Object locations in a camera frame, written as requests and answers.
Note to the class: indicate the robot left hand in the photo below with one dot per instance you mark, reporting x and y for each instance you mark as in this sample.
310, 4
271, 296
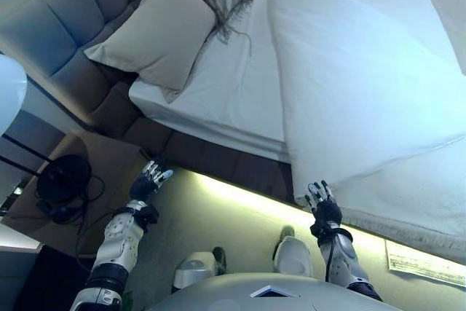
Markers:
142, 184

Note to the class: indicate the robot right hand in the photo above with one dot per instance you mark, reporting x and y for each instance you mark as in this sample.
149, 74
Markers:
327, 209

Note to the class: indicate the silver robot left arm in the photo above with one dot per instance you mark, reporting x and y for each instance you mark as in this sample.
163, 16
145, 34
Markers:
109, 252

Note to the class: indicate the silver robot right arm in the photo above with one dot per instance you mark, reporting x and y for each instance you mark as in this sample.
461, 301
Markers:
346, 260

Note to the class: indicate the robot right leg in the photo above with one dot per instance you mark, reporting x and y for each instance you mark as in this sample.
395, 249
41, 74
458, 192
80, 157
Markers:
291, 251

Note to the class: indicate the robot leg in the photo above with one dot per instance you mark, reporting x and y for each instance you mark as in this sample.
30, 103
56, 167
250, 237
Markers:
198, 267
291, 251

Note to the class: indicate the wooden nightstand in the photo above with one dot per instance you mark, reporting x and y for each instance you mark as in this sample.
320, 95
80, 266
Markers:
73, 194

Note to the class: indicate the black round lamp base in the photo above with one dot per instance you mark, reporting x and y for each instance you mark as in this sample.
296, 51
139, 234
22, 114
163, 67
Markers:
65, 178

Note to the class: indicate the robot left leg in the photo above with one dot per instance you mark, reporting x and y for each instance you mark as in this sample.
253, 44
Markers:
198, 267

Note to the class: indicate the white paper sheet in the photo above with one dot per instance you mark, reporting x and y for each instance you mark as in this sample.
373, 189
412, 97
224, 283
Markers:
426, 265

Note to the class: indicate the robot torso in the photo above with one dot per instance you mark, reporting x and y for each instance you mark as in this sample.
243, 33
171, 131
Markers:
247, 294

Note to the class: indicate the white mattress with sheet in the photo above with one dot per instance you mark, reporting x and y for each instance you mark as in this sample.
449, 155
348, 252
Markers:
233, 89

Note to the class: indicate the white duvet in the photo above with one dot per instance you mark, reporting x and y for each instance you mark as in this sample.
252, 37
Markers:
364, 81

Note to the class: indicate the beige square pillow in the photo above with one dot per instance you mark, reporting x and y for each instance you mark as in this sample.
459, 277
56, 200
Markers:
160, 38

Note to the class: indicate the white lampshade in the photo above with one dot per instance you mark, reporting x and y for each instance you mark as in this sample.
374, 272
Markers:
9, 94

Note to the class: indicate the grey upholstered headboard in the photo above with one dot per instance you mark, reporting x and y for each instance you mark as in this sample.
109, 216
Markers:
62, 23

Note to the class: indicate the brown upholstered bed frame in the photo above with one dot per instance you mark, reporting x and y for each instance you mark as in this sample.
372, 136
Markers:
204, 158

